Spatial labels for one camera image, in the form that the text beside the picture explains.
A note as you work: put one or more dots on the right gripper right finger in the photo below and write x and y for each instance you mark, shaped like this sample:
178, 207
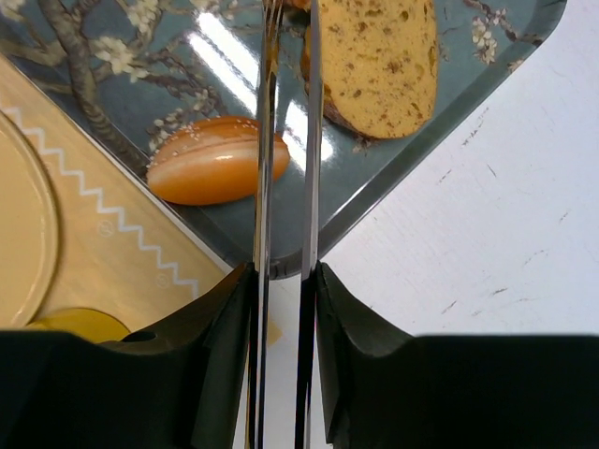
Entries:
384, 388

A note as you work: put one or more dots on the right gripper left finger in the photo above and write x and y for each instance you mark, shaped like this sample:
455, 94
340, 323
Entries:
174, 384

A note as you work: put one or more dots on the bread slice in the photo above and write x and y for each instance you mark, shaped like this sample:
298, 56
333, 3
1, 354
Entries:
379, 65

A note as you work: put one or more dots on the metal serving tongs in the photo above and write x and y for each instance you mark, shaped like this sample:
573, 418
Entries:
255, 406

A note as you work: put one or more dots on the yellow mug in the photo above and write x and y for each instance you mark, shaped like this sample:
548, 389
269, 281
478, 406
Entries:
89, 324

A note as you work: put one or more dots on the yellow cloth placemat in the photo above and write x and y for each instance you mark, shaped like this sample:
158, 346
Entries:
119, 252

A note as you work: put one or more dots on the cream plate with branch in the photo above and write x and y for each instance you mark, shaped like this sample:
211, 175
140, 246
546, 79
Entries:
30, 229

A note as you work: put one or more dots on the small orange bun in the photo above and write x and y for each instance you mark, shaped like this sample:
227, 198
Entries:
208, 162

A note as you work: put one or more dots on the floral blue serving tray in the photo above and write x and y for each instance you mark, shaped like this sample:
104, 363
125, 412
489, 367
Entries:
132, 73

